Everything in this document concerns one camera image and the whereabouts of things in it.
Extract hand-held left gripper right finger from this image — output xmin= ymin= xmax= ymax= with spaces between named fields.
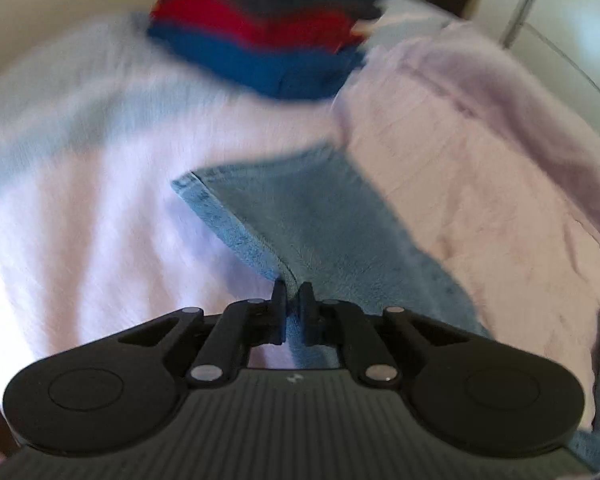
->
xmin=298 ymin=281 xmax=473 ymax=387

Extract blue denim jeans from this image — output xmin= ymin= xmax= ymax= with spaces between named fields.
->
xmin=171 ymin=145 xmax=600 ymax=476

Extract lilac blanket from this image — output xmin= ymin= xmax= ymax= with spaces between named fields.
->
xmin=365 ymin=20 xmax=600 ymax=261

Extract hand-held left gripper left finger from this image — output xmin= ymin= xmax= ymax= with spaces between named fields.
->
xmin=119 ymin=280 xmax=288 ymax=386

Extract stack of folded clothes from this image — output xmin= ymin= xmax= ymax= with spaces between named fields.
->
xmin=147 ymin=0 xmax=396 ymax=101

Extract white wardrobe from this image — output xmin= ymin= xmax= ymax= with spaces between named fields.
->
xmin=460 ymin=0 xmax=600 ymax=136

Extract pink sheeted bed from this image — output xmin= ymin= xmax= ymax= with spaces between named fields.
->
xmin=0 ymin=0 xmax=600 ymax=441

